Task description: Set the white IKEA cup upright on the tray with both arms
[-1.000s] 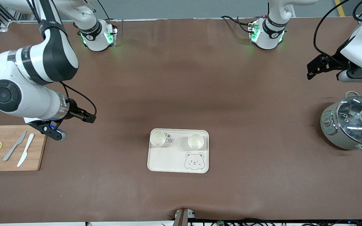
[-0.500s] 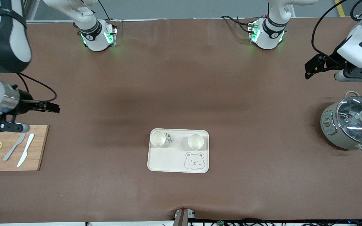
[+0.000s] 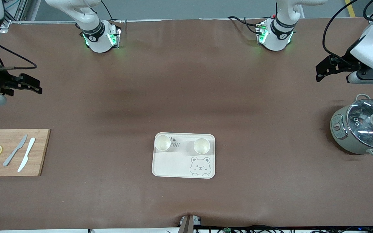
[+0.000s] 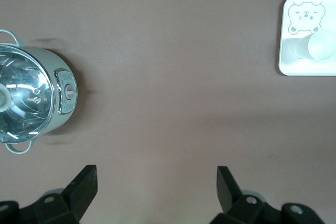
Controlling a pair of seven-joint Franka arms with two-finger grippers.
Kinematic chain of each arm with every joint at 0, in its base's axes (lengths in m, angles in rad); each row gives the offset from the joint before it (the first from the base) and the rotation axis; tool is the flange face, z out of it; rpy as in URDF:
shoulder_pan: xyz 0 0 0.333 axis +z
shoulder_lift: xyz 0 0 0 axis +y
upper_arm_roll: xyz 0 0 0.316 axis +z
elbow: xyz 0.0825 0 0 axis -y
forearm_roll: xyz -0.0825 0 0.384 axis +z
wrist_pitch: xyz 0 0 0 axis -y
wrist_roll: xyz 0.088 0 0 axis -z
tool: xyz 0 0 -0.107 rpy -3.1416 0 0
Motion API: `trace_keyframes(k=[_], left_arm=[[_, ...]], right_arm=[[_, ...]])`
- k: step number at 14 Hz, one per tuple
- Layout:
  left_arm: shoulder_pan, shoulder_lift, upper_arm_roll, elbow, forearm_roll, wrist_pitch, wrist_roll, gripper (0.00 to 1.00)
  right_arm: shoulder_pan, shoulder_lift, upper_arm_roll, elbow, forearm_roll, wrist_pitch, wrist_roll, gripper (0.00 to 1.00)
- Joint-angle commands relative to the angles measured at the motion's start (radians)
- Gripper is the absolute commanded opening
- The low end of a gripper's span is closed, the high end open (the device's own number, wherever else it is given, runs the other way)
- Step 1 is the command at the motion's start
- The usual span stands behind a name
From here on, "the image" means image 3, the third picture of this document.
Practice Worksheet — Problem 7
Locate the white paper cup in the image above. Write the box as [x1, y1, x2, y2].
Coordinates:
[154, 135, 172, 152]

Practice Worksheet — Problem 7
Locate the cream bear print tray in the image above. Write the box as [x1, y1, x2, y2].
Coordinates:
[152, 132, 216, 179]

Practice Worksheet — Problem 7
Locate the glass pot lid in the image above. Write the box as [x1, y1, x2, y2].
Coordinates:
[346, 99, 373, 150]

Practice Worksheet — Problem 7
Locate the grey-green electric pot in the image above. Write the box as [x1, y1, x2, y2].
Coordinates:
[330, 94, 373, 159]

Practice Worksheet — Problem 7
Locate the grey plastic knife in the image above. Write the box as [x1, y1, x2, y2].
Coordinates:
[3, 134, 28, 167]

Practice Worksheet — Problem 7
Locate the bamboo cutting board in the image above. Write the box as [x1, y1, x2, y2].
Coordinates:
[0, 129, 51, 177]

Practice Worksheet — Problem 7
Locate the white plastic knife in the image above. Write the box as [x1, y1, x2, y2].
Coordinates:
[17, 138, 36, 172]

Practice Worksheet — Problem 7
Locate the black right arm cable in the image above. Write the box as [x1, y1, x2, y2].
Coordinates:
[0, 31, 38, 71]

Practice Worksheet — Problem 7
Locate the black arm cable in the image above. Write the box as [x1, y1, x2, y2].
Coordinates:
[0, 31, 38, 71]
[322, 0, 373, 62]

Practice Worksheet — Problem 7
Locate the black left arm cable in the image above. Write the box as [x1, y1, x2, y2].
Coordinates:
[322, 0, 373, 62]

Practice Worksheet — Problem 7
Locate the aluminium frame profile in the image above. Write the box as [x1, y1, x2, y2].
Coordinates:
[0, 0, 25, 30]

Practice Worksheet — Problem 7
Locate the black base cable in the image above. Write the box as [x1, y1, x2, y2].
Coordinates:
[227, 15, 262, 35]

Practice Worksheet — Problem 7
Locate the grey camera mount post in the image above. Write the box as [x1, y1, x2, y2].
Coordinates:
[178, 214, 203, 233]

